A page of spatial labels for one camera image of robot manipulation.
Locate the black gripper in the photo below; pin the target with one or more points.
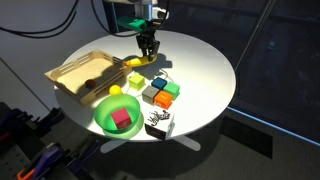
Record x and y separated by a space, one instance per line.
147 43

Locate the yellow banana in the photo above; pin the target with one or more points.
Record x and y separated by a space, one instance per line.
138 62

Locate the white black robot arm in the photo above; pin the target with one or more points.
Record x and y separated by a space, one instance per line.
147 18

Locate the wooden slatted tray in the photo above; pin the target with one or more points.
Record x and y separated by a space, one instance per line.
103 68

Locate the lime green cube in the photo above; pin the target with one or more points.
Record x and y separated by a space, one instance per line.
136 81

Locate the white round table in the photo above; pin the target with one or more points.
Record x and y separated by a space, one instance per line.
207 82

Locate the blue cube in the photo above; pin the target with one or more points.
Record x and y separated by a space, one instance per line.
159 83

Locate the grey cube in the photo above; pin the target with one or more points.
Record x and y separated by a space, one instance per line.
149 93

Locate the yellow lemon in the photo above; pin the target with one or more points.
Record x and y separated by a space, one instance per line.
115 90

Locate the orange cube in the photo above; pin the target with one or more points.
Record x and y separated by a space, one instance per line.
163 99

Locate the small red ball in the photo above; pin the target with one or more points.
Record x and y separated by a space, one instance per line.
90 83

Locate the pink cube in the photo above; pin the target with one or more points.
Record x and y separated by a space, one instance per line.
121 118

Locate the white patterned box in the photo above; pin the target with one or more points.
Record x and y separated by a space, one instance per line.
159 124

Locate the green plastic bowl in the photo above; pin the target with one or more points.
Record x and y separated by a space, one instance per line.
102 116

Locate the purple orange clamp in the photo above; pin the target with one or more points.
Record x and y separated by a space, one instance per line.
42 164

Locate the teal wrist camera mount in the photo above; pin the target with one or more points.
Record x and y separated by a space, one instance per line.
131 23

